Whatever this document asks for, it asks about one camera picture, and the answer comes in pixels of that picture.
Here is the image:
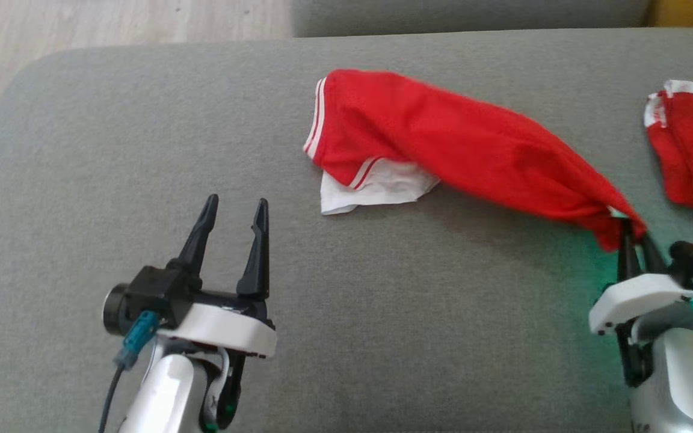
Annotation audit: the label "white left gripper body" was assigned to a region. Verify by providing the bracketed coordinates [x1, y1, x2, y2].
[157, 291, 279, 360]

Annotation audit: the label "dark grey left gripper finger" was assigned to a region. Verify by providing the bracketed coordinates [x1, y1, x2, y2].
[236, 198, 271, 299]
[168, 194, 220, 293]

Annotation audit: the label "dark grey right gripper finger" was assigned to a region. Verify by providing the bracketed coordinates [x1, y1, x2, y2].
[618, 219, 641, 283]
[639, 234, 670, 276]

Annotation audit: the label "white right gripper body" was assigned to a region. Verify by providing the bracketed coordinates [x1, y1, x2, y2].
[589, 274, 693, 337]

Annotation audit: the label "red garment thin white stripes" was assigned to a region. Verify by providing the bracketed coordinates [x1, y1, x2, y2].
[303, 68, 648, 253]

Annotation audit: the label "grey fabric sofa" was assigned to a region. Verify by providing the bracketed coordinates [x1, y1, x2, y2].
[0, 27, 693, 433]

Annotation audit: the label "yellow cushion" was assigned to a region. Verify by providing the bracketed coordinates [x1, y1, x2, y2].
[647, 0, 693, 29]

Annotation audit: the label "grey sofa cushion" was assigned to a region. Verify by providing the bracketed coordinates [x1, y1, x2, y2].
[291, 0, 653, 38]

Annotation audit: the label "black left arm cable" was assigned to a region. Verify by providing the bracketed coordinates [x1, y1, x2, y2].
[99, 310, 161, 433]

